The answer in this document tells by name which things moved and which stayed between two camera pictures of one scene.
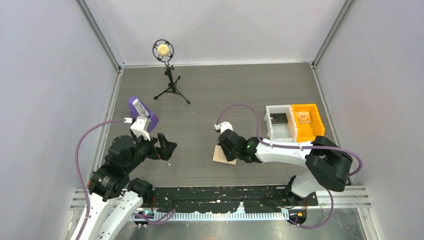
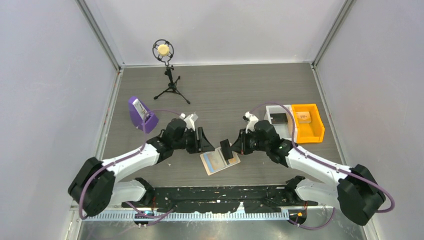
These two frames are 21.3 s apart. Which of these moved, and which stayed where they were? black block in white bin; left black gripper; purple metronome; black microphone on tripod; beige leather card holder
Moved: beige leather card holder; left black gripper
Stayed: black block in white bin; purple metronome; black microphone on tripod
